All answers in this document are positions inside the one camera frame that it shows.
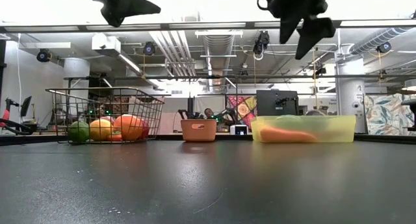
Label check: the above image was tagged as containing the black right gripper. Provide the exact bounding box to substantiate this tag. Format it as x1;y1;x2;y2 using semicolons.
265;0;337;60

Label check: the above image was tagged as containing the large orange carrot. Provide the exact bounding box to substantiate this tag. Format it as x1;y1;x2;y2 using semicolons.
259;127;318;143

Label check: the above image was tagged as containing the orange fruit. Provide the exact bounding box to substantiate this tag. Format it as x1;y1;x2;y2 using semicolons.
112;114;146;142

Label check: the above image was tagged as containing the green lime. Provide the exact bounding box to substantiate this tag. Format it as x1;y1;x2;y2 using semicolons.
68;120;90;143

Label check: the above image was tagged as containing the black monitor panel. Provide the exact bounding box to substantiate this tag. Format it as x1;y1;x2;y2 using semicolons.
255;89;300;117

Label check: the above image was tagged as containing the white column with signs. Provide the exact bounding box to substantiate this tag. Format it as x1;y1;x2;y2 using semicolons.
335;58;367;134

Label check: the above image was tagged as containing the plain white column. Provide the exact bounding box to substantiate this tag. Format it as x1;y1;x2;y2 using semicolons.
62;57;91;88

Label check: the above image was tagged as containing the colourful quilt tapestry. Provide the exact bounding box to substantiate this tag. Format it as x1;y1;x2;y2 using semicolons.
225;95;258;121

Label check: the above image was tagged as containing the translucent yellow-green plastic bin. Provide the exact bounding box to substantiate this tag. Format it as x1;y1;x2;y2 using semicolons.
250;114;358;143

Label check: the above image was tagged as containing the leaf print tapestry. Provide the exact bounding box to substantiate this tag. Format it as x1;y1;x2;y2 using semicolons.
363;93;416;136

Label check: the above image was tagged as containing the small white device with screen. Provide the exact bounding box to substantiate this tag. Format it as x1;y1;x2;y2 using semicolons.
229;123;250;136

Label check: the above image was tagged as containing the black background robot stand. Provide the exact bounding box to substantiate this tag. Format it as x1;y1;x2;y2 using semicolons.
177;95;209;120

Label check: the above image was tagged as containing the person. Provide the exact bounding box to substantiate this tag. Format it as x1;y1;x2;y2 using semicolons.
203;107;228;123

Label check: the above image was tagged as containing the dark chair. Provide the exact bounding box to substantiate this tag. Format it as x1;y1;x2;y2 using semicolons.
400;98;416;131

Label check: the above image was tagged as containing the yellow lemon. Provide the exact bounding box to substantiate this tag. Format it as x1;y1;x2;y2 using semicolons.
89;118;114;142

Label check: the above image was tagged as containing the small orange plastic bin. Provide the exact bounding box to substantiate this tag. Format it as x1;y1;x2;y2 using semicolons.
180;119;218;143

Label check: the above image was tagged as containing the black computer monitor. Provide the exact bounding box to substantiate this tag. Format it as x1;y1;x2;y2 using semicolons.
19;95;33;118

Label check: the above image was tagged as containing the red black office chair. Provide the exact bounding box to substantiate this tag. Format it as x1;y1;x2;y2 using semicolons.
0;97;34;136

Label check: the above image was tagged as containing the black hanging camera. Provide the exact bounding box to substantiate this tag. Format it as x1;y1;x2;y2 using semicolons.
252;30;271;61

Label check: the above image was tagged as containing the black round ceiling camera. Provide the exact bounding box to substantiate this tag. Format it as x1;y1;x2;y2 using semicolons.
36;48;53;63
376;41;393;54
142;41;157;56

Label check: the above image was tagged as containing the yellow extension cord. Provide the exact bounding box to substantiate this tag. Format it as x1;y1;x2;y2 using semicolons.
310;48;322;116

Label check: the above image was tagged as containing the black horizontal rail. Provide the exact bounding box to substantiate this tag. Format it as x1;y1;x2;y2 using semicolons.
63;73;416;82

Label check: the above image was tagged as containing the overhead frame beam with lights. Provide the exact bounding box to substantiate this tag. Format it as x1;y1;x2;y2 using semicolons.
0;18;416;34

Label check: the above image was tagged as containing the silver flexible air duct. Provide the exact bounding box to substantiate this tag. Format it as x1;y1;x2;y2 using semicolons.
348;26;415;55

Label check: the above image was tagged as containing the silver ribbed air duct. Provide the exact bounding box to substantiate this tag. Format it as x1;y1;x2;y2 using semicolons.
202;34;235;92

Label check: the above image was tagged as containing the bronze wire basket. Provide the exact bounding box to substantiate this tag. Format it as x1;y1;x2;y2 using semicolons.
45;86;165;144

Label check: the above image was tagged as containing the black vertical post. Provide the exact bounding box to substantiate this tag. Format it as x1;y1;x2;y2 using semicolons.
0;38;7;100

